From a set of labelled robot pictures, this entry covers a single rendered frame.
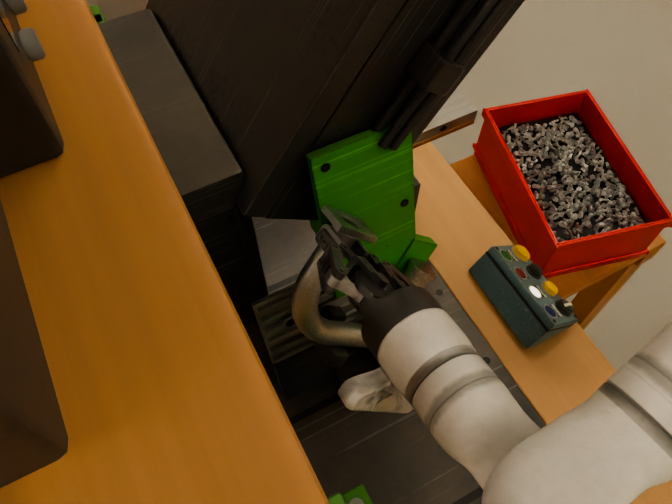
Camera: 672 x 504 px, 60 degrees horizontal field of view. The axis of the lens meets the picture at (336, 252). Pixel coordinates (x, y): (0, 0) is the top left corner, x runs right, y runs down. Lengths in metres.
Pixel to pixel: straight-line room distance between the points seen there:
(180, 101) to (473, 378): 0.43
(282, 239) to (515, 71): 1.88
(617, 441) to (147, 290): 0.32
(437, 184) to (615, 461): 0.70
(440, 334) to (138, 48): 0.49
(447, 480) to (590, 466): 0.43
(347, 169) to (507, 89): 2.03
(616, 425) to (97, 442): 0.33
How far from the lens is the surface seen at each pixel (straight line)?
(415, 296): 0.51
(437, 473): 0.83
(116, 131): 0.24
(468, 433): 0.46
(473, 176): 1.19
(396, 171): 0.63
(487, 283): 0.92
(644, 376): 0.44
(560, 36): 2.92
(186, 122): 0.67
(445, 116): 0.82
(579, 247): 1.04
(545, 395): 0.90
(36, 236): 0.22
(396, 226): 0.68
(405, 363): 0.49
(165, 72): 0.73
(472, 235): 0.99
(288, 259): 0.94
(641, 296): 2.16
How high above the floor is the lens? 1.71
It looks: 59 degrees down
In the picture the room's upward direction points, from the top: straight up
